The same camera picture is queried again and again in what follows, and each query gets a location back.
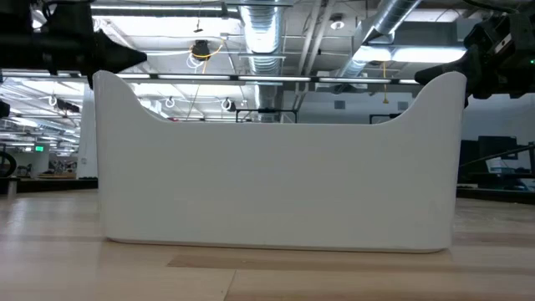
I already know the silver spiral ventilation duct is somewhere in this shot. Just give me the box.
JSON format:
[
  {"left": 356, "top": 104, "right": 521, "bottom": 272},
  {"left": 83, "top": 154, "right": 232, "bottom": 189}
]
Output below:
[{"left": 334, "top": 0, "right": 424, "bottom": 79}]

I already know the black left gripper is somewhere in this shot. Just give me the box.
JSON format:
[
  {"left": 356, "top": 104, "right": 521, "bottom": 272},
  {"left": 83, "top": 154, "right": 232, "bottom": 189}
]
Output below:
[{"left": 0, "top": 0, "right": 149, "bottom": 89}]

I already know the silver ribbed ventilation duct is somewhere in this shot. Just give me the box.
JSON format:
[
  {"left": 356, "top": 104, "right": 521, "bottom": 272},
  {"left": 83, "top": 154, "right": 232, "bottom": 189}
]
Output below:
[{"left": 238, "top": 0, "right": 287, "bottom": 123}]

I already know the black overhead camera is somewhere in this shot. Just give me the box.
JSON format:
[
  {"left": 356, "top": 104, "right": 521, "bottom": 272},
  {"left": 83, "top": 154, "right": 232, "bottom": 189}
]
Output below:
[{"left": 191, "top": 38, "right": 212, "bottom": 60}]

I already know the black background monitor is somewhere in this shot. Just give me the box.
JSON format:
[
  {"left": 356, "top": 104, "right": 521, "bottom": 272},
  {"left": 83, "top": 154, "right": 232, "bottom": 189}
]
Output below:
[{"left": 477, "top": 135, "right": 519, "bottom": 161}]

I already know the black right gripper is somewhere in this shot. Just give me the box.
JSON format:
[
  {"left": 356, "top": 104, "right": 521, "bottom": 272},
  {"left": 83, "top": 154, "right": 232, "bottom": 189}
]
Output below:
[{"left": 414, "top": 11, "right": 535, "bottom": 109}]

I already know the white plastic bin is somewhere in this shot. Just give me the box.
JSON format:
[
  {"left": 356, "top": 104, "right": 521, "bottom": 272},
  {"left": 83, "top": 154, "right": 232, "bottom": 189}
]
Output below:
[{"left": 92, "top": 69, "right": 467, "bottom": 254}]

